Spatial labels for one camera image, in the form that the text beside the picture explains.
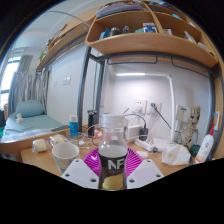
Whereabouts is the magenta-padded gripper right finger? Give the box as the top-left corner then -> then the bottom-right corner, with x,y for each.
125,147 -> 165,190

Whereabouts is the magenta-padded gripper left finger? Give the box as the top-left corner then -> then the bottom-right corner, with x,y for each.
61,147 -> 102,190

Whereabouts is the clear juice bottle black label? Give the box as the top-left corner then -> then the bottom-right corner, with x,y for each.
97,113 -> 129,192

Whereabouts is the small white oval case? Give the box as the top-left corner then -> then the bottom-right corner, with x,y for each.
135,150 -> 149,160

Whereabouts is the blue and cream map mug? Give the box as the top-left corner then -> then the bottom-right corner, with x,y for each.
51,142 -> 80,174

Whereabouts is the white power strip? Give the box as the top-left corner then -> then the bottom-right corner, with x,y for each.
134,138 -> 158,152

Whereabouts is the crumpled white bag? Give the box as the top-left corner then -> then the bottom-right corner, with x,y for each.
161,142 -> 192,167

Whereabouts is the black charger block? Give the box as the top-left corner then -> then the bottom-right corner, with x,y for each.
138,125 -> 149,142

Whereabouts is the bread in clear wrapper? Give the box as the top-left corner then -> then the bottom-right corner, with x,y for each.
49,133 -> 69,148
32,138 -> 50,154

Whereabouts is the white charger block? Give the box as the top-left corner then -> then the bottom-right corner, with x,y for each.
125,124 -> 143,140

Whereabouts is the blue bottle white cap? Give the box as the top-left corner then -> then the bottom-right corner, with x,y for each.
68,114 -> 79,139

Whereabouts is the white lotion bottle red pump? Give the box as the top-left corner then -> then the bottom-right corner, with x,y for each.
194,122 -> 215,164

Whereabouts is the bed with teal sheet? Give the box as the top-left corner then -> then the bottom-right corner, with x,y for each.
0,99 -> 71,144

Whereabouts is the brown tree creature figurine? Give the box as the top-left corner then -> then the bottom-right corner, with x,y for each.
181,105 -> 202,148

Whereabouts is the teal pillow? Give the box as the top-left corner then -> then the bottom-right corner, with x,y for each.
14,99 -> 46,118

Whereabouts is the blue spray bottle white nozzle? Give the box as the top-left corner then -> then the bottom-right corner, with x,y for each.
212,110 -> 222,141

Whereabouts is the white desk lamp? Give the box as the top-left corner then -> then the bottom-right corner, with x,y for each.
114,71 -> 177,143

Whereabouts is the grey curtain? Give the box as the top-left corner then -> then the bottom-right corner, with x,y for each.
6,54 -> 48,114

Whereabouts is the wooden shelf unit with items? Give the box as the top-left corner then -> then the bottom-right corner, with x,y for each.
84,0 -> 219,69

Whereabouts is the long wooden shelf with items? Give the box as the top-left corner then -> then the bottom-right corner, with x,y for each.
34,8 -> 98,71

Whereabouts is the white wall socket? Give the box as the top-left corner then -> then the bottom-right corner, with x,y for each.
147,100 -> 162,114
132,98 -> 147,114

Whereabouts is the white wall box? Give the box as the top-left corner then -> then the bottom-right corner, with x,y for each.
175,104 -> 191,123

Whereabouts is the grey metal frame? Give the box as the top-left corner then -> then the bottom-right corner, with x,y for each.
77,45 -> 224,134

